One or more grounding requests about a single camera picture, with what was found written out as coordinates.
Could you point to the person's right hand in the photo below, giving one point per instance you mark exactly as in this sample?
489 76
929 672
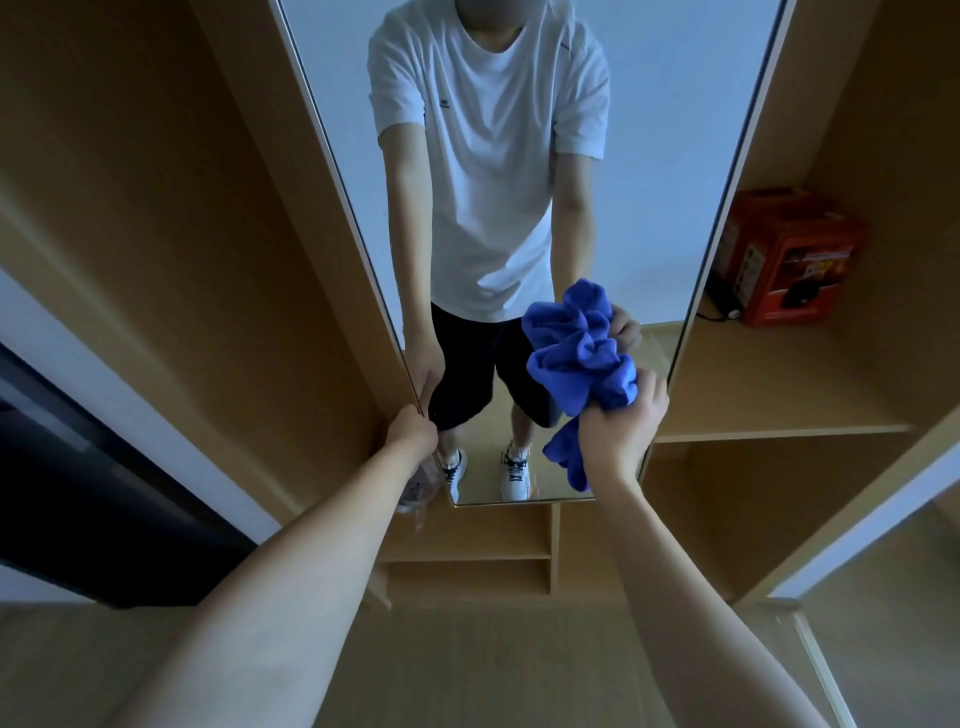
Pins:
622 435

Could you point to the light wooden wardrobe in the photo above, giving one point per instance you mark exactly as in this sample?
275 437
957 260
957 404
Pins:
847 112

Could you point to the tall mirror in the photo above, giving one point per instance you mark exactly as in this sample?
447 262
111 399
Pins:
675 150

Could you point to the person's left forearm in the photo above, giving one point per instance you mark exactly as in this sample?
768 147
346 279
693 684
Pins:
277 592

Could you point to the clear bag of slippers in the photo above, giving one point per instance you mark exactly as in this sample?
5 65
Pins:
418 487

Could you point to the person's right forearm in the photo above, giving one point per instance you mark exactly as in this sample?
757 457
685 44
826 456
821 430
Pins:
705 615

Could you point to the black framed glass door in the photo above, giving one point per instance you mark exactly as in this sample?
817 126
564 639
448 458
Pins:
90 510

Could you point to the person's left hand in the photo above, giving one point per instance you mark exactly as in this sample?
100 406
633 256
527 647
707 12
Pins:
411 431

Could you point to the blue microfibre cloth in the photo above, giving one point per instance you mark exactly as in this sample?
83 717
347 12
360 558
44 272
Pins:
577 360

